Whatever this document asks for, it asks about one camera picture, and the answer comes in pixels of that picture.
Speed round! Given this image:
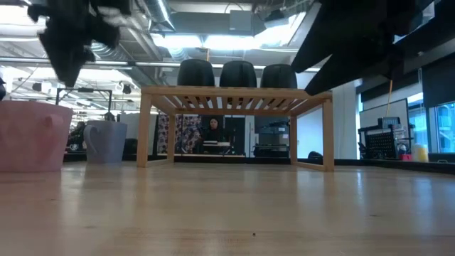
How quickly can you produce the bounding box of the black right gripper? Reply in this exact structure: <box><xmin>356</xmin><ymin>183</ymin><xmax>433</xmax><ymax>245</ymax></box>
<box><xmin>291</xmin><ymin>0</ymin><xmax>417</xmax><ymax>97</ymax></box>

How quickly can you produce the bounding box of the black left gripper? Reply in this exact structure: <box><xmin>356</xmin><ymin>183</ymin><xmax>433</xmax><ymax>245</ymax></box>
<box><xmin>27</xmin><ymin>0</ymin><xmax>133</xmax><ymax>88</ymax></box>

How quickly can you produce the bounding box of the lavender coffee mug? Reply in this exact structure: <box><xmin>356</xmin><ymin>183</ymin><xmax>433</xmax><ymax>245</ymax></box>
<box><xmin>82</xmin><ymin>119</ymin><xmax>129</xmax><ymax>166</ymax></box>

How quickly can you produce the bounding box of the pink coffee mug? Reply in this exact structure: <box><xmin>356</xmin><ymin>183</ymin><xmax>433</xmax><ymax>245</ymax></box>
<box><xmin>0</xmin><ymin>100</ymin><xmax>74</xmax><ymax>174</ymax></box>

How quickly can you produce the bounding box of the black mug orange inside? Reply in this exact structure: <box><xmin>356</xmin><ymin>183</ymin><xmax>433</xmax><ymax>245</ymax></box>
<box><xmin>218</xmin><ymin>60</ymin><xmax>258</xmax><ymax>89</ymax></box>

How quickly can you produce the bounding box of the black mug red inside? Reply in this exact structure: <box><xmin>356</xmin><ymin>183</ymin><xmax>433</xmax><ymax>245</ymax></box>
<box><xmin>176</xmin><ymin>58</ymin><xmax>216</xmax><ymax>87</ymax></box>

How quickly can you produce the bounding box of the all black coffee mug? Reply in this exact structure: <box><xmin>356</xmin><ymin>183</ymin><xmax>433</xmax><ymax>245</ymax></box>
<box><xmin>259</xmin><ymin>63</ymin><xmax>299</xmax><ymax>90</ymax></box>

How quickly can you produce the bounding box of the person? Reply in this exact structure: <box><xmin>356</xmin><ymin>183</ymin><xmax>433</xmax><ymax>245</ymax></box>
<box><xmin>200</xmin><ymin>117</ymin><xmax>228</xmax><ymax>155</ymax></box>
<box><xmin>68</xmin><ymin>121</ymin><xmax>87</xmax><ymax>151</ymax></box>

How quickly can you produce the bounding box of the grey printer stack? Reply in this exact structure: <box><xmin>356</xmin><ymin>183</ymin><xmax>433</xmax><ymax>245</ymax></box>
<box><xmin>256</xmin><ymin>120</ymin><xmax>290</xmax><ymax>147</ymax></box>

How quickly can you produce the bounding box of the grey ceiling box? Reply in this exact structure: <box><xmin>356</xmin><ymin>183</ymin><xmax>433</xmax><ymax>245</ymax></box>
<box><xmin>228</xmin><ymin>9</ymin><xmax>256</xmax><ymax>36</ymax></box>

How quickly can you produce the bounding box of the black pegboard cart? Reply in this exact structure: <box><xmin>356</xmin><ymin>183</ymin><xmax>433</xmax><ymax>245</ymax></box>
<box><xmin>358</xmin><ymin>117</ymin><xmax>416</xmax><ymax>161</ymax></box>

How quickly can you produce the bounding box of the slatted wooden rack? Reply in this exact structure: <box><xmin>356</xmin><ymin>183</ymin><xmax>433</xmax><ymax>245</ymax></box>
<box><xmin>136</xmin><ymin>85</ymin><xmax>336</xmax><ymax>173</ymax></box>

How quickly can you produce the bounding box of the floral patterned panel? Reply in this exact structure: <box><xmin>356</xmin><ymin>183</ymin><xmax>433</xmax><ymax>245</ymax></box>
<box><xmin>156</xmin><ymin>113</ymin><xmax>203</xmax><ymax>155</ymax></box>

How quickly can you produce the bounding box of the black tall cabinet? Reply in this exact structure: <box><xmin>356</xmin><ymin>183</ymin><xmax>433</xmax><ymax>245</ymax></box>
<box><xmin>224</xmin><ymin>116</ymin><xmax>247</xmax><ymax>156</ymax></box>

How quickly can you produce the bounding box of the yellow container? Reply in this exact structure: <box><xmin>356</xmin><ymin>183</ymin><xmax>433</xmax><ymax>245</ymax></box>
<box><xmin>411</xmin><ymin>143</ymin><xmax>429</xmax><ymax>163</ymax></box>

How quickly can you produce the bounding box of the black metal frame stand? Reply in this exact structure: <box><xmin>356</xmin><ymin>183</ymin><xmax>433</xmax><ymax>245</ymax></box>
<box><xmin>54</xmin><ymin>87</ymin><xmax>114</xmax><ymax>112</ymax></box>

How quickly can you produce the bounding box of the silver ventilation duct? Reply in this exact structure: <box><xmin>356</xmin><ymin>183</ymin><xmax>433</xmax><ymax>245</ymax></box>
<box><xmin>88</xmin><ymin>0</ymin><xmax>168</xmax><ymax>62</ymax></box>

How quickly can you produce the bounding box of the yellow power cable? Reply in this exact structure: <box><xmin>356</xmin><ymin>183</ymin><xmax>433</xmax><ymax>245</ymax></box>
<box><xmin>385</xmin><ymin>79</ymin><xmax>394</xmax><ymax>108</ymax></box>

